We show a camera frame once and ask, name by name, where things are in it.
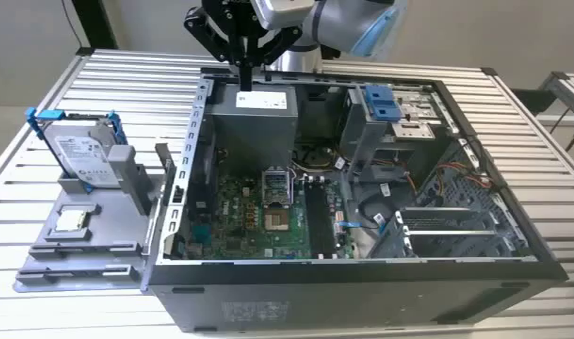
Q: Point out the black PC case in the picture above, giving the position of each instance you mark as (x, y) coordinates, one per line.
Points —
(316, 300)

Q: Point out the blue plastic drive latch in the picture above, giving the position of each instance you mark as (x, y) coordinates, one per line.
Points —
(381, 102)

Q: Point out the grey power supply unit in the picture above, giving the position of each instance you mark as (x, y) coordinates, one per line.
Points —
(254, 134)

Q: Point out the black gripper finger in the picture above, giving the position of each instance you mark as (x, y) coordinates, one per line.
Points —
(277, 47)
(212, 39)

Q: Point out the black RAM slot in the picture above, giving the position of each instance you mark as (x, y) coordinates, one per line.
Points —
(312, 215)
(318, 215)
(324, 215)

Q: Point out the metal disk bay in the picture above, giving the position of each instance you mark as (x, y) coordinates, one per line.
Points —
(391, 243)

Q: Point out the black graphics card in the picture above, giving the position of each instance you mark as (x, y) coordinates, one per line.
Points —
(164, 155)

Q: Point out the silver CPU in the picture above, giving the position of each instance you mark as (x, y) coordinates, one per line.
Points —
(72, 220)

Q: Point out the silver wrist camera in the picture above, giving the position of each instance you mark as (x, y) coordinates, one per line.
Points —
(282, 12)

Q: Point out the hard disk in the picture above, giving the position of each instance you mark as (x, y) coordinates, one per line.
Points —
(80, 152)

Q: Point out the grey parts rack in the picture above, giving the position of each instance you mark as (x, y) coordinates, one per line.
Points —
(108, 219)

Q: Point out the metal drive cage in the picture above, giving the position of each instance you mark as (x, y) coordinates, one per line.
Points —
(362, 141)

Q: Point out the aluminium frame table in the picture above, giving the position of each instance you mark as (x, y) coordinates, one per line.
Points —
(563, 83)

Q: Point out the locking lever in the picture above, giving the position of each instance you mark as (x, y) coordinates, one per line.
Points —
(294, 187)

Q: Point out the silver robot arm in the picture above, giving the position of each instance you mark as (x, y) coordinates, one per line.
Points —
(334, 24)

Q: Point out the green motherboard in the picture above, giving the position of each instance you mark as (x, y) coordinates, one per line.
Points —
(240, 243)

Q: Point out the CPU socket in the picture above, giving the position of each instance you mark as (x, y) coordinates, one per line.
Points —
(277, 220)

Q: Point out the black post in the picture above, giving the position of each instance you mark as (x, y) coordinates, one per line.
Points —
(96, 24)

